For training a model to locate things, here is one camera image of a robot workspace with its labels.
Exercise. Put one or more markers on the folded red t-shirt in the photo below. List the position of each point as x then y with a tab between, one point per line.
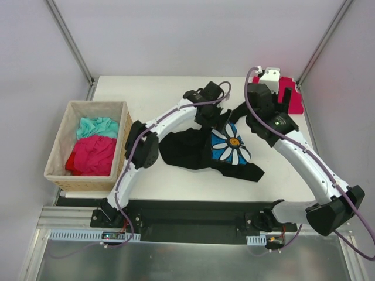
295	106

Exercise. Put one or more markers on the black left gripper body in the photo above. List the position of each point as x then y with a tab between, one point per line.
211	117

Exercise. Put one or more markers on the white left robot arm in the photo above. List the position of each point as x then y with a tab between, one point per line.
142	146

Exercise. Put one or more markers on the black flower print t-shirt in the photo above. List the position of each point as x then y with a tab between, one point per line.
197	149

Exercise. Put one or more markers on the left white cable duct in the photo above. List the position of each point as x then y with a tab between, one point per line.
92	236

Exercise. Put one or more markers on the white cable duct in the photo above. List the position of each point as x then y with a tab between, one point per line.
92	236
262	240

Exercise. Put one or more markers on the teal t-shirt in basket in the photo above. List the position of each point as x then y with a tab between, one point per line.
97	126

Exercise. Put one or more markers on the right aluminium frame post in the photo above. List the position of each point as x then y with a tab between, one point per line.
327	35

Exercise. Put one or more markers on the aluminium front rail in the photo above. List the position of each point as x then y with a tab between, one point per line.
64	216

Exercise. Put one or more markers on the red t-shirt in basket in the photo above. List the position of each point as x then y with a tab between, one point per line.
92	156

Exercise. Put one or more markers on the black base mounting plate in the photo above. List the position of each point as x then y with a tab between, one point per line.
228	235

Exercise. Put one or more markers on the right white cable duct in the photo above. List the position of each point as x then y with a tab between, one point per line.
262	240

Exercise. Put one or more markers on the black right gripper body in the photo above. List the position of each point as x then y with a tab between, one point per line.
281	98

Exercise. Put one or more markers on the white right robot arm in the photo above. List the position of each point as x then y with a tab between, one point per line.
336	202

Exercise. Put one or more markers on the wicker laundry basket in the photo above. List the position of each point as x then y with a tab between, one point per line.
66	138

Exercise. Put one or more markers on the left aluminium frame post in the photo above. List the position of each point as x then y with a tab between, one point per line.
68	38

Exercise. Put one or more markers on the aluminium frame post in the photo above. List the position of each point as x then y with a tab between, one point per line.
327	35
68	38

